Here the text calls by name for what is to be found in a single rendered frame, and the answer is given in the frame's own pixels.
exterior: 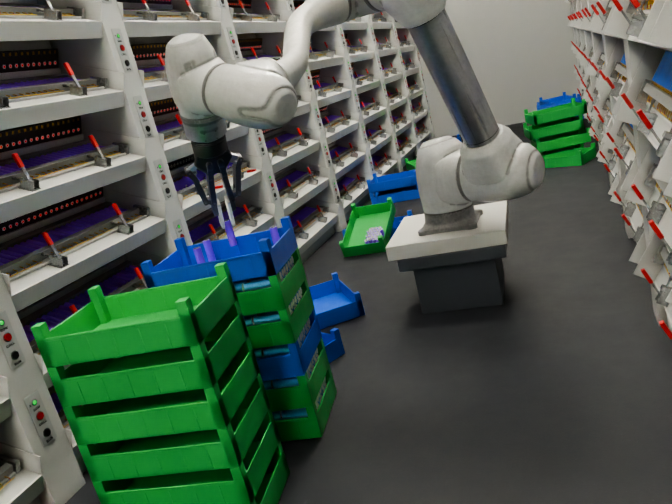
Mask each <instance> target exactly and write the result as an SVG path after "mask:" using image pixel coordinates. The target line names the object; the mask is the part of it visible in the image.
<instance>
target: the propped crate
mask: <svg viewBox="0 0 672 504"><path fill-rule="evenodd" d="M351 208H352V212H351V215H350V218H349V222H348V225H347V228H346V231H345V235H344V238H343V241H339V245H340V248H341V250H342V253H343V255H344V257H350V256H357V255H365V254H372V253H379V252H386V249H385V248H386V246H387V244H388V243H389V240H390V235H391V231H392V226H393V222H394V217H395V213H396V209H395V206H394V203H393V201H392V198H391V197H388V198H387V202H385V203H379V204H373V205H367V206H361V207H356V204H355V203H352V204H351ZM379 226H381V228H382V229H383V231H384V237H383V236H382V235H378V241H379V242H377V243H370V244H365V242H364V240H365V239H366V235H368V234H367V231H368V230H369V229H370V228H371V227H373V228H374V227H379Z"/></svg>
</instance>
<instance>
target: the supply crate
mask: <svg viewBox="0 0 672 504"><path fill-rule="evenodd" d="M280 220H281V224H282V228H277V230H278V233H279V237H280V239H279V240H278V241H277V242H276V243H275V244H273V241H272V237H271V233H270V230H267V231H261V232H256V233H251V234H246V235H241V236H236V241H237V245H236V246H232V247H231V246H230V244H229V241H228V238H226V239H221V240H215V241H211V244H212V248H213V251H214V254H215V258H216V260H215V261H210V262H209V261H208V257H207V254H206V251H205V248H204V245H203V243H200V244H195V245H190V246H187V245H186V242H185V239H184V237H181V238H177V239H175V240H174V242H175V245H176V248H177V250H176V251H175V252H173V253H172V254H171V255H169V256H168V257H167V258H165V259H164V260H162V261H161V262H160V263H158V264H157V265H156V266H154V267H153V264H152V261H151V260H148V261H143V262H142V263H141V264H140V266H141V269H142V272H143V275H144V278H145V281H146V284H147V287H148V288H153V287H158V286H164V285H169V284H175V283H180V282H186V281H191V280H197V279H202V278H208V277H213V276H217V274H216V271H215V268H214V266H215V265H216V264H218V263H222V262H227V265H228V268H229V271H230V274H231V278H232V281H233V283H234V282H240V281H246V280H251V279H257V278H263V277H268V276H274V275H277V274H278V272H279V271H280V270H281V268H282V267H283V266H284V264H285V263H286V262H287V261H288V259H289V258H290V257H291V255H292V254H293V253H294V252H295V250H296V249H297V248H298V244H297V241H296V237H295V233H294V229H293V226H292V222H291V219H290V216H285V217H282V218H281V219H280ZM196 247H201V250H202V253H203V256H204V259H205V263H199V264H197V261H196V258H195V254H194V251H193V249H194V248H196Z"/></svg>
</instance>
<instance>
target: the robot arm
mask: <svg viewBox="0 0 672 504"><path fill-rule="evenodd" d="M446 1H447V0H306V1H305V2H304V3H303V4H302V5H301V6H299V7H298V8H297V9H296V10H295V11H294V12H293V13H292V15H291V16H290V17H289V19H288V21H287V23H286V26H285V30H284V45H283V57H282V58H281V59H280V60H278V61H275V60H273V59H271V58H268V57H262V58H259V59H255V60H250V61H244V62H238V63H237V64H236V65H231V64H227V63H225V62H224V61H223V60H221V59H220V58H218V57H217V56H216V53H215V50H214V48H213V47H212V45H211V44H210V42H209V41H208V40H207V38H206V37H205V36H204V35H202V34H198V33H189V34H181V35H178V36H176V37H174V38H173V39H171V40H170V41H169V42H168V44H167V45H166V50H165V65H166V73H167V79H168V84H169V88H170V91H171V94H172V97H173V100H174V103H175V104H176V106H177V107H178V109H179V112H180V117H181V120H182V123H183V127H184V131H185V135H186V137H187V138H188V139H189V140H190V141H191V145H192V149H193V153H194V159H193V164H192V165H191V166H190V167H185V168H184V170H185V172H186V174H187V176H188V177H189V178H190V179H192V180H193V182H194V185H195V187H196V189H197V191H198V193H199V195H200V197H201V199H202V201H203V203H204V205H205V206H207V205H211V207H212V212H213V214H214V216H218V218H219V223H220V225H221V227H222V229H225V223H224V218H223V213H222V208H221V204H220V202H219V200H218V198H216V191H215V184H214V174H216V173H220V175H221V179H222V182H223V185H224V188H225V191H226V194H227V196H224V199H225V203H226V208H227V212H228V216H229V219H230V221H231V224H232V226H235V225H236V224H235V220H234V216H233V211H235V210H236V205H235V197H236V196H240V195H241V165H242V162H243V157H242V156H241V154H240V153H236V154H234V153H231V152H230V150H229V149H228V145H227V140H226V135H225V134H226V132H227V125H226V120H227V121H229V122H232V123H235V124H238V125H241V126H245V127H250V128H254V129H263V130H269V129H276V128H280V127H283V126H285V125H286V124H288V123H289V122H290V121H291V120H292V118H293V117H294V115H295V113H296V110H297V107H298V97H297V94H296V91H295V89H294V86H295V85H296V84H297V83H298V81H299V80H300V79H301V78H302V76H303V75H304V73H305V71H306V69H307V65H308V61H309V50H310V38H311V34H312V33H314V32H316V31H318V30H321V29H325V28H328V27H331V26H336V25H340V24H342V23H344V22H346V21H349V20H352V19H354V18H356V17H363V16H366V15H370V14H375V13H379V12H382V11H386V12H387V13H388V14H389V15H391V16H392V17H393V18H394V19H395V20H396V21H397V22H398V23H399V24H400V25H401V26H403V27H405V28H408V30H409V32H410V34H411V36H412V38H413V40H414V42H415V44H416V46H417V48H418V50H419V53H420V55H421V57H422V59H423V61H424V63H425V65H426V67H427V69H428V71H429V73H430V75H431V77H432V79H433V81H434V83H435V85H436V87H437V89H438V91H439V93H440V95H441V97H442V99H443V101H444V103H445V105H446V107H447V109H448V111H449V113H450V115H451V117H452V119H453V121H454V123H455V125H456V127H457V129H458V131H459V133H460V135H461V137H462V139H463V143H462V142H461V141H459V140H458V139H456V138H455V137H451V136H443V137H439V138H436V139H432V140H429V141H427V142H424V143H422V145H421V147H420V149H419V150H418V153H417V158H416V179H417V185H418V191H419V196H420V200H421V203H422V206H423V210H424V217H425V223H424V225H423V227H422V228H421V229H420V230H419V231H418V235H419V236H426V235H431V234H438V233H445V232H453V231H460V230H472V229H476V228H478V226H477V223H478V220H479V218H480V216H481V215H483V211H482V209H474V205H473V201H481V202H493V201H506V200H513V199H517V198H520V197H523V196H525V195H527V194H529V193H531V192H533V191H534V189H536V188H537V187H538V186H539V185H540V184H541V183H542V181H543V178H544V174H545V163H544V159H543V157H542V155H541V154H540V152H539V151H538V150H537V149H536V148H535V147H534V146H532V145H531V144H529V143H523V142H522V140H520V139H519V138H518V137H517V136H516V135H515V134H514V133H513V132H512V131H511V129H510V128H508V127H506V126H504V125H501V124H497V122H496V120H495V118H494V115H493V113H492V111H491V109H490V107H489V104H488V102H487V100H486V98H485V95H484V93H483V91H482V89H481V87H480V84H479V82H478V80H477V78H476V76H475V73H474V71H473V69H472V67H471V65H470V62H469V60H468V58H467V56H466V53H465V51H464V49H463V47H462V45H461V42H460V40H459V38H458V36H457V34H456V31H455V29H454V27H453V25H452V23H451V20H450V18H449V16H448V14H447V12H446V9H445V6H446ZM230 160H231V161H232V162H233V190H232V189H231V186H230V182H229V179H228V176H227V172H226V168H227V166H228V164H229V162H230ZM197 168H198V169H199V170H201V171H202V172H204V173H205V174H206V180H207V186H208V193H209V197H206V195H205V193H204V191H203V189H202V186H201V184H200V182H199V180H198V178H197V176H196V175H197V171H196V169H197Z"/></svg>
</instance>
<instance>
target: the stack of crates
mask: <svg viewBox="0 0 672 504"><path fill-rule="evenodd" d="M214 268H215V271H216V274H217V276H213V277H208V278H202V279H197V280H191V281H186V282H180V283H175V284H169V285H164V286H158V287H153V288H147V289H142V290H136V291H131V292H125V293H119V294H114V295H108V296H104V295H103V292H102V289H101V286H100V285H99V286H93V287H91V288H89V289H88V290H87V292H88V294H89V297H90V300H91V302H90V303H88V304H87V305H85V306H84V307H82V308H81V309H80V310H78V311H77V312H75V313H74V314H73V315H71V316H70V317H68V318H67V319H65V320H64V321H63V322H61V323H60V324H58V325H57V326H55V327H54V328H53V329H51V330H50V331H49V328H48V325H47V323H46V322H41V323H37V324H35V325H34V326H32V327H31V331H32V333H33V336H34V338H35V341H36V343H37V346H38V348H39V351H40V353H41V356H42V358H43V361H44V363H45V366H46V368H47V371H48V373H49V376H50V378H51V381H52V383H53V386H54V388H55V391H56V393H57V396H58V398H59V401H60V403H61V406H62V408H63V411H64V413H65V416H66V418H67V421H68V423H69V426H70V428H71V431H72V433H73V436H74V438H75V441H76V443H77V446H78V448H79V451H80V453H81V456H82V458H83V461H84V463H85V466H86V468H87V471H88V473H89V476H90V478H91V481H92V482H93V485H94V488H95V490H96V493H97V495H98V498H99V500H100V503H101V504H278V502H279V500H280V497H281V494H282V492H283V489H284V487H285V484H286V481H287V479H288V476H289V473H290V470H289V467H288V464H287V460H286V457H285V454H284V451H283V448H282V444H281V441H280V437H279V434H278V430H277V427H276V424H275V420H274V418H273V414H272V411H271V408H270V404H269V401H268V397H267V394H266V391H265V387H264V384H263V381H262V378H261V374H260V371H259V367H258V364H257V361H256V357H255V354H254V351H253V348H252V345H251V341H250V338H249V334H248V331H247V327H246V324H245V321H244V317H243V314H242V311H241V308H240V305H239V301H238V297H237V294H236V291H235V288H234V284H233V281H232V278H231V274H230V271H229V268H228V265H227V262H222V263H218V264H216V265H215V266H214ZM227 312H228V313H227ZM226 313H227V314H226ZM65 365H70V366H69V367H68V368H67V369H64V366H65ZM79 405H82V406H81V407H79Z"/></svg>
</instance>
